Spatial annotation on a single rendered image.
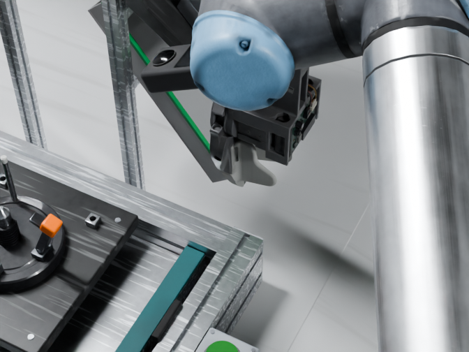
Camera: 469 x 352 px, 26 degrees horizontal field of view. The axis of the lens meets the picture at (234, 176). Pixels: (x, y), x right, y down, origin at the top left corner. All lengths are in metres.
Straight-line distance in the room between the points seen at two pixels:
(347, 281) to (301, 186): 0.18
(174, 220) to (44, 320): 0.23
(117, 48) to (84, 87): 0.43
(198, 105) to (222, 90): 0.63
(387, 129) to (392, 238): 0.07
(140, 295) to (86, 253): 0.09
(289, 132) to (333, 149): 0.67
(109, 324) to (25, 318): 0.11
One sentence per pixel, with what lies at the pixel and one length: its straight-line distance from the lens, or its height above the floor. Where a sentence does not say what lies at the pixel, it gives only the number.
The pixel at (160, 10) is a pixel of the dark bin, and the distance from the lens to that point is 1.25.
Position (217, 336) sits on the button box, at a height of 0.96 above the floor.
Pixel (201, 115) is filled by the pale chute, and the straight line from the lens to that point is 1.36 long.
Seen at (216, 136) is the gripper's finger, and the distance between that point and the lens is 0.95.
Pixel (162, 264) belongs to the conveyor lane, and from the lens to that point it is 1.37.
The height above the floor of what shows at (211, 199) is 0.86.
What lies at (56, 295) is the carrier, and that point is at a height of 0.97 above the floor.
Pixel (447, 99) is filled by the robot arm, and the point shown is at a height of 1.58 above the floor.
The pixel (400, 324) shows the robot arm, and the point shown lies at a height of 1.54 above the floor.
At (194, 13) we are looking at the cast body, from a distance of 1.23.
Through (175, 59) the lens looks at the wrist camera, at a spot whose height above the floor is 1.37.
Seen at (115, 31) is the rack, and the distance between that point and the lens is 1.23.
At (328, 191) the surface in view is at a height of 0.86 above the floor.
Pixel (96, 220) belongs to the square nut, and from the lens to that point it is 1.35.
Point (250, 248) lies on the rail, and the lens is 1.33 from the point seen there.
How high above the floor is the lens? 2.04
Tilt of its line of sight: 50 degrees down
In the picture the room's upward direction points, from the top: straight up
